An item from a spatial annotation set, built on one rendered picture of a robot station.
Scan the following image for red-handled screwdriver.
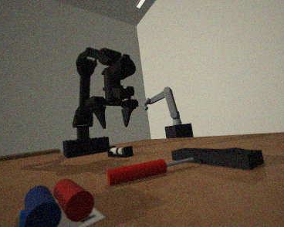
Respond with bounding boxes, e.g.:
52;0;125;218
107;158;194;186

